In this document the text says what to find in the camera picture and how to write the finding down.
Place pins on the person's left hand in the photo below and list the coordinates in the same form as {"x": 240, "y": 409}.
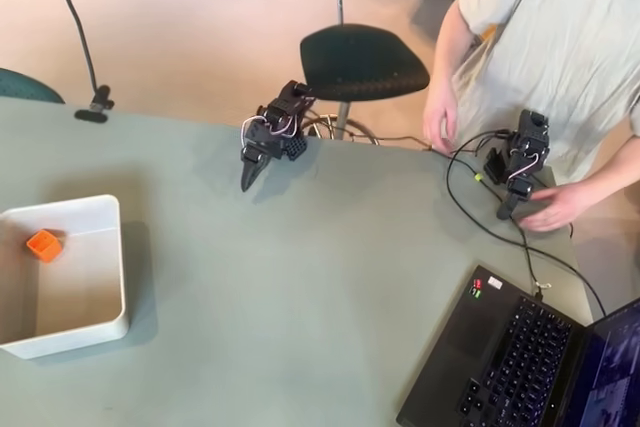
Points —
{"x": 560, "y": 207}

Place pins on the teal chair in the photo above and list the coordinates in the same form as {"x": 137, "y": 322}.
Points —
{"x": 27, "y": 87}

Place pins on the person in beige t-shirt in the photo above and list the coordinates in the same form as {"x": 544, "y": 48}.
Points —
{"x": 550, "y": 47}

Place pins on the black gooseneck clamp mount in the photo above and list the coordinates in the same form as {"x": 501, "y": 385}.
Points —
{"x": 85, "y": 42}

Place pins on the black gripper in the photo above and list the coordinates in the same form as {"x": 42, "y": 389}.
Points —
{"x": 251, "y": 163}

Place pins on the person's left forearm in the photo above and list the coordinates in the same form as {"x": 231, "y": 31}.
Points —
{"x": 615, "y": 172}

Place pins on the person's right forearm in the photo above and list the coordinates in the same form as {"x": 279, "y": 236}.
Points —
{"x": 452, "y": 52}

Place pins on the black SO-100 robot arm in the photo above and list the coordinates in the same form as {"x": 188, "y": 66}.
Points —
{"x": 287, "y": 107}

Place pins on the person's right hand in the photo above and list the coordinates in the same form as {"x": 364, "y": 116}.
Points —
{"x": 440, "y": 119}

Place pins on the orange cube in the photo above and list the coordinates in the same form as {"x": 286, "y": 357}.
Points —
{"x": 45, "y": 246}

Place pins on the black laptop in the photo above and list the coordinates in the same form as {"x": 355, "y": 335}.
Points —
{"x": 500, "y": 362}

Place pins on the white rectangular bin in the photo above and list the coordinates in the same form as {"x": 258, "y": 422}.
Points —
{"x": 75, "y": 337}

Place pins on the black leader arm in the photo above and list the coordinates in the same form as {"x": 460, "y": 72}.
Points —
{"x": 525, "y": 152}

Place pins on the dark green perforated chair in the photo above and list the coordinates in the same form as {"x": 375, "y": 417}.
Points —
{"x": 365, "y": 64}

